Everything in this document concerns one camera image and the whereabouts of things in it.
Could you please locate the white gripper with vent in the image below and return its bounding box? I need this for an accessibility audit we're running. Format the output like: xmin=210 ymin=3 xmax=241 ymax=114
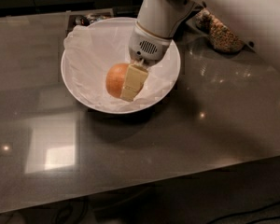
xmin=120 ymin=23 xmax=171 ymax=102

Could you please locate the orange fruit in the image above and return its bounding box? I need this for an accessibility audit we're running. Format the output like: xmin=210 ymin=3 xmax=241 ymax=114
xmin=105 ymin=63 xmax=129 ymax=99

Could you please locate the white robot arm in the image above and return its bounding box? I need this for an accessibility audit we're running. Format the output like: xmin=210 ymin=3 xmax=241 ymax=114
xmin=120 ymin=0 xmax=280 ymax=101

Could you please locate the white bowl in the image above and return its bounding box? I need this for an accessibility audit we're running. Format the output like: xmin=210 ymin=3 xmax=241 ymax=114
xmin=60 ymin=17 xmax=182 ymax=115

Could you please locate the white paper napkin liner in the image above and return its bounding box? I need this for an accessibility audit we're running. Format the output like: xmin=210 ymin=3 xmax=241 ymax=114
xmin=63 ymin=25 xmax=174 ymax=112

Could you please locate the black tray with small items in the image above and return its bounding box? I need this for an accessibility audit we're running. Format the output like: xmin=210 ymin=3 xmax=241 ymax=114
xmin=66 ymin=13 xmax=113 ymax=34

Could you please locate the glass jar of cereal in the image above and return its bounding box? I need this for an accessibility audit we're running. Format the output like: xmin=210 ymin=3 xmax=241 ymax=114
xmin=195 ymin=8 xmax=245 ymax=53

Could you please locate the black cable on floor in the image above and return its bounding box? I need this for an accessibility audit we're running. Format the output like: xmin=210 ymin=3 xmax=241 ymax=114
xmin=204 ymin=199 xmax=280 ymax=224

